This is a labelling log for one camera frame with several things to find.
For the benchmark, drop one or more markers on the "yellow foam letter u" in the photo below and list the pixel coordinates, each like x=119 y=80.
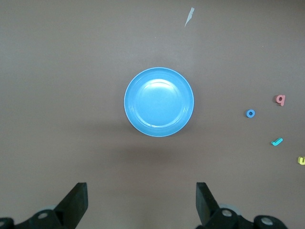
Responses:
x=300 y=161

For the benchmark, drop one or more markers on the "pink foam letter b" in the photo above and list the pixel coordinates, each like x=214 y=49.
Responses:
x=281 y=98

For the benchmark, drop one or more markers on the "blue foam letter o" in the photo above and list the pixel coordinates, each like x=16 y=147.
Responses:
x=247 y=113

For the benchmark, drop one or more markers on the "blue plate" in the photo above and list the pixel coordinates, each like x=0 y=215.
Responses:
x=158 y=102

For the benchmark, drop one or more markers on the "brown table cover sheet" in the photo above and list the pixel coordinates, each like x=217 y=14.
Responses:
x=71 y=71

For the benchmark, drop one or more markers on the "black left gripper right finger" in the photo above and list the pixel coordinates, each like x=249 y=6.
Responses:
x=209 y=212

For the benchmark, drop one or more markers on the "white tape scrap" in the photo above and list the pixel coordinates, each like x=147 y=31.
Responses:
x=190 y=16

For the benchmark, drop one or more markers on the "teal foam letter r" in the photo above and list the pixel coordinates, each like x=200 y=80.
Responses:
x=276 y=142

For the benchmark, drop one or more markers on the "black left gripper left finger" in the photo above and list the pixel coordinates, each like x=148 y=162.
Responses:
x=71 y=210

